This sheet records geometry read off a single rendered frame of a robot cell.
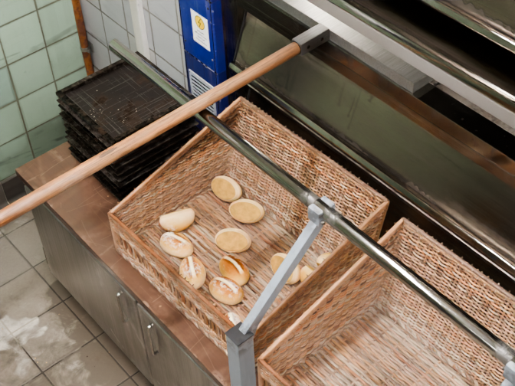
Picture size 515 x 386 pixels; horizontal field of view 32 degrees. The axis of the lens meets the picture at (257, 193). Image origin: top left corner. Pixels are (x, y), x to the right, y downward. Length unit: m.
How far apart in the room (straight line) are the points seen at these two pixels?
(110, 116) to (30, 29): 0.77
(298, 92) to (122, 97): 0.54
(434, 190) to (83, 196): 1.07
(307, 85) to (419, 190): 0.40
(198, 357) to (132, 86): 0.81
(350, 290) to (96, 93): 0.93
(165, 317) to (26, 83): 1.26
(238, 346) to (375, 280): 0.54
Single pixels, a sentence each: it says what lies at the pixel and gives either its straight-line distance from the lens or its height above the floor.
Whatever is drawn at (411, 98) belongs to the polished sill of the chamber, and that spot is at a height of 1.17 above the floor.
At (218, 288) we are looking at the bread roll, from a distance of 2.32.
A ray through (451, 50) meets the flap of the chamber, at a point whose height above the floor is 1.41.
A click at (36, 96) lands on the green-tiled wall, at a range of 3.36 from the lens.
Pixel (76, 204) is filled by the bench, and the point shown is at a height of 0.58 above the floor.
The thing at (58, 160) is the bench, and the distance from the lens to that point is 2.80.
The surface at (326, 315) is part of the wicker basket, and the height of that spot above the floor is 0.71.
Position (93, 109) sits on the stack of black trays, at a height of 0.83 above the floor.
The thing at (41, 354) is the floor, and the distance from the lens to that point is 3.07.
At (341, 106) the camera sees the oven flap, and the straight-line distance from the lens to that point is 2.22.
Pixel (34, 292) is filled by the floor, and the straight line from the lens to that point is 3.23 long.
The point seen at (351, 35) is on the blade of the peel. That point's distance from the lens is 2.15.
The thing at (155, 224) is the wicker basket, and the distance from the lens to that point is 2.54.
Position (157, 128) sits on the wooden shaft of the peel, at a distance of 1.90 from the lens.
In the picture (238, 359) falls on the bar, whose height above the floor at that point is 0.90.
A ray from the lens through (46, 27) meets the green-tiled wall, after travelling 3.25.
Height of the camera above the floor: 2.45
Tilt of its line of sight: 46 degrees down
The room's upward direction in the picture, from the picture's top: 3 degrees counter-clockwise
